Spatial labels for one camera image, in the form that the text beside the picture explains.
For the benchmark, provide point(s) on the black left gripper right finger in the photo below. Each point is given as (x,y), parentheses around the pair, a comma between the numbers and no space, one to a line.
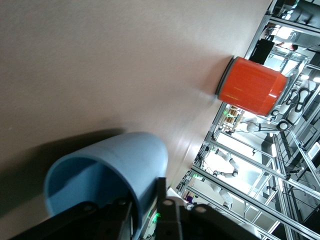
(190,225)

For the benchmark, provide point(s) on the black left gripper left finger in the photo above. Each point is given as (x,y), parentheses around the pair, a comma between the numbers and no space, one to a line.
(95,222)

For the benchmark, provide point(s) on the light blue plastic cup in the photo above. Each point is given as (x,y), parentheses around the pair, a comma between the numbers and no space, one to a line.
(130,155)

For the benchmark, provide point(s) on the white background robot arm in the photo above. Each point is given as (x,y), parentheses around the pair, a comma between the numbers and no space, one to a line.
(225,157)
(225,197)

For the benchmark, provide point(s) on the orange can with grey lid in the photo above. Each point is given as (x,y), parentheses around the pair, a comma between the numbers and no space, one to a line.
(250,85)

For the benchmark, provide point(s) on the black monitor screen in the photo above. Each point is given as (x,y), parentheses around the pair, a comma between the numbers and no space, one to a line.
(262,51)

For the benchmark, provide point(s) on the aluminium profile frame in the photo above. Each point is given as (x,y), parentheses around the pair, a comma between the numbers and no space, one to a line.
(261,25)

